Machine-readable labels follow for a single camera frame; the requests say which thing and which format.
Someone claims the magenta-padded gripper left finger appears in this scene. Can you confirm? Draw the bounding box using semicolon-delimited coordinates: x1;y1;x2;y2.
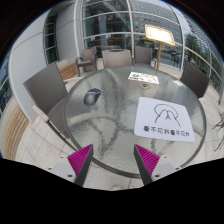
47;143;95;188

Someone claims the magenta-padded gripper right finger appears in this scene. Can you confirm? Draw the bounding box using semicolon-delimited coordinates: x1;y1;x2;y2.
133;143;183;187

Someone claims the black computer mouse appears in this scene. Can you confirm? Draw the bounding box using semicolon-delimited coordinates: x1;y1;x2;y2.
83;87;102;106

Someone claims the curved wooden slat bench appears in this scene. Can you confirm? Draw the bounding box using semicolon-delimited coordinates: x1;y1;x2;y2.
1;60;79;161

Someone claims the brown wicker chair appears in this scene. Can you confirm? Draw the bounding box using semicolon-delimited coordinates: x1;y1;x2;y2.
22;61;79;151
101;48;133;69

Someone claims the laminated picture menu card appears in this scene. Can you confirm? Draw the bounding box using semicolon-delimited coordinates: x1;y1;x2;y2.
127;71;160;85

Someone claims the brown wicker armchair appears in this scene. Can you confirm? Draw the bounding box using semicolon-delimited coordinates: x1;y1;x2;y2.
134;45;154;66
75;46;98;78

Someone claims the gold-framed menu stand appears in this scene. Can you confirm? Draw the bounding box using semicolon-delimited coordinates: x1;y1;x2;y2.
144;24;176;71

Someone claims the brass table hole ring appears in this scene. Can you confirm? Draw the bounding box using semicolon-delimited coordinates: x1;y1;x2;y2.
138;82;152;90

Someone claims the black metal wire chair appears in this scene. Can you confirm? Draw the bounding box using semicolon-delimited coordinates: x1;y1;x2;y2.
213;111;224;151

